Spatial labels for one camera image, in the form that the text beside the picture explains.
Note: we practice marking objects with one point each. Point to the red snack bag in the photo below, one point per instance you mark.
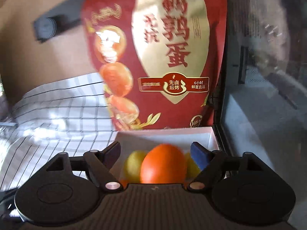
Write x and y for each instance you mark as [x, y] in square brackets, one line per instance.
[160, 60]

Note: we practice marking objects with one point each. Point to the black wall bracket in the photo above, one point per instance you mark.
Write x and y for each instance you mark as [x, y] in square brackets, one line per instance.
[62, 19]

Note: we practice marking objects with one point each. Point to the white grid tablecloth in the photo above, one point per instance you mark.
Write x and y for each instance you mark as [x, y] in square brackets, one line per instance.
[65, 116]

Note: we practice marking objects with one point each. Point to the pink gift box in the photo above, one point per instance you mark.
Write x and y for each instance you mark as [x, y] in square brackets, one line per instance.
[146, 140]

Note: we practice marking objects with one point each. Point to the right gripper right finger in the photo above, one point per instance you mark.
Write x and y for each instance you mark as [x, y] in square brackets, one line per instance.
[210, 164]

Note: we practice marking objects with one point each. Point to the mandarin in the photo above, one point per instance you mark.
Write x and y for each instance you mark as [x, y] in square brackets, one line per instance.
[124, 182]

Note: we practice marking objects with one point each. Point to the glass computer case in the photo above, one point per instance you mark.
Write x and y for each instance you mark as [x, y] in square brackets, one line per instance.
[262, 106]

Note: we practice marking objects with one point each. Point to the green lemon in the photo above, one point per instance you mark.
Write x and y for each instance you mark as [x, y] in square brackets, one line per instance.
[192, 169]
[132, 166]

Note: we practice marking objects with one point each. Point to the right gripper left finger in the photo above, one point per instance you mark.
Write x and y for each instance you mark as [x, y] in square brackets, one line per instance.
[98, 165]

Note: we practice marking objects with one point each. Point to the large orange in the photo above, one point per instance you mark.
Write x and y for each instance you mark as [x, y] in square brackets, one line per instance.
[164, 164]

